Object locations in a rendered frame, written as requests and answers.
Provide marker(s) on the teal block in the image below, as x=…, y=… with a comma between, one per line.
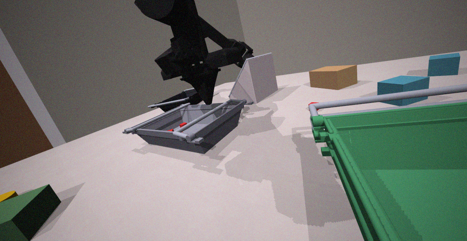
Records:
x=443, y=65
x=403, y=84

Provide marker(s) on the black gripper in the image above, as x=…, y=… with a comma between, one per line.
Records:
x=203, y=76

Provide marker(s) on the yellow short cylinder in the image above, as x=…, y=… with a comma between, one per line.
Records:
x=8, y=195

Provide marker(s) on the brown box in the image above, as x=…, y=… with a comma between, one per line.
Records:
x=333, y=77

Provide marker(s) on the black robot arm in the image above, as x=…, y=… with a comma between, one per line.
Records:
x=182, y=13

